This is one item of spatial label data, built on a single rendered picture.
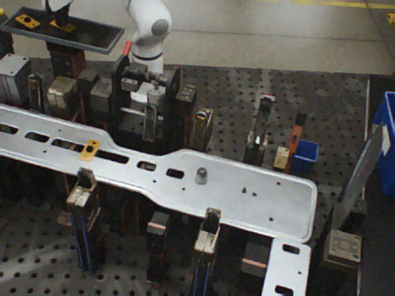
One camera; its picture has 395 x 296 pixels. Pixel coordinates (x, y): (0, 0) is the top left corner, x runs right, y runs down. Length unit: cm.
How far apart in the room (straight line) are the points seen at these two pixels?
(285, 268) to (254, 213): 17
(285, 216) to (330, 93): 102
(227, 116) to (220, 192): 71
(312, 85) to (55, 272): 137
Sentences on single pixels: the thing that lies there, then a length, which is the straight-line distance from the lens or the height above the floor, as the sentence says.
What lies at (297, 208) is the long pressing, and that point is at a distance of 134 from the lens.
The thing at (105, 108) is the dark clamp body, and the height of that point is 103.
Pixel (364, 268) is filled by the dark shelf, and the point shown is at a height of 103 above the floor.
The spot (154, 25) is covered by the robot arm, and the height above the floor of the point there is 117.
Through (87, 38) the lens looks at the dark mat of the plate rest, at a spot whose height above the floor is 116.
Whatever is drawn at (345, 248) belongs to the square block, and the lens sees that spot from 123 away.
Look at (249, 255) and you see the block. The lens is 125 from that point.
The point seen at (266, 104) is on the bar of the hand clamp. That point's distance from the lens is 128.
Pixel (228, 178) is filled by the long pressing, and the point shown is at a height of 100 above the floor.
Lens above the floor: 204
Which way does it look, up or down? 47 degrees down
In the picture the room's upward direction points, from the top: 6 degrees clockwise
